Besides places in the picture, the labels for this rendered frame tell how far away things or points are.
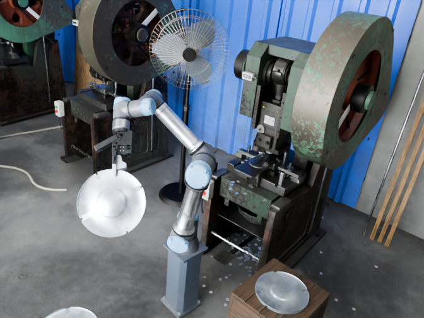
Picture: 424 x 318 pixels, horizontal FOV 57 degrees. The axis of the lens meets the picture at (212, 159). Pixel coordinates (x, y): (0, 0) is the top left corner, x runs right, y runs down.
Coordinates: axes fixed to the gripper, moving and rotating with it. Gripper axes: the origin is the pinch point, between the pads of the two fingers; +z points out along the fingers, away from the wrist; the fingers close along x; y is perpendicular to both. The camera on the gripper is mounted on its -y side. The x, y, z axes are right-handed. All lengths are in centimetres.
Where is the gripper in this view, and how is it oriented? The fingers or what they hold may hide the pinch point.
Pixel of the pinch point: (113, 173)
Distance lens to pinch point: 173.8
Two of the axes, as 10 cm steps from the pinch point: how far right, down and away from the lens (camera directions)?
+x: -1.5, 2.9, 9.5
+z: 0.2, 9.6, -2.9
